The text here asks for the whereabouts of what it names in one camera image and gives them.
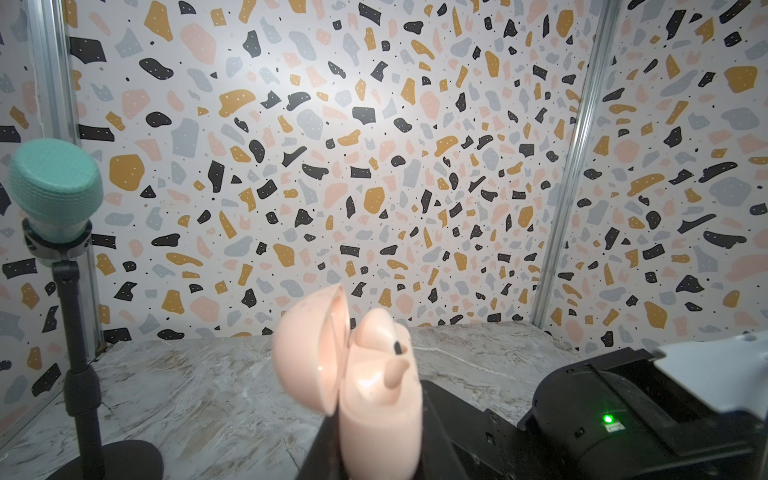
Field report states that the green microphone on black stand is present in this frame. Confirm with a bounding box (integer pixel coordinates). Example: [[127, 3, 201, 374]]
[[8, 138, 164, 479]]

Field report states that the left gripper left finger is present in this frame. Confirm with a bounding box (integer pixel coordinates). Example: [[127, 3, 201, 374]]
[[296, 414, 342, 480]]

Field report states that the pink wireless earbud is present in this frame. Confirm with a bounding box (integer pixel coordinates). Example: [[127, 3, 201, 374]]
[[352, 308, 410, 355]]

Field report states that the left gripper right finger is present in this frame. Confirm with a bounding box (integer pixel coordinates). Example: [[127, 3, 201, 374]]
[[418, 380, 468, 480]]

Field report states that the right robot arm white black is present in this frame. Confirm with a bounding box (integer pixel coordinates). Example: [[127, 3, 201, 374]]
[[423, 332, 767, 479]]

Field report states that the pink earbud charging case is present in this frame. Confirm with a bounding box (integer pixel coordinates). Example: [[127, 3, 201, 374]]
[[272, 284, 423, 479]]

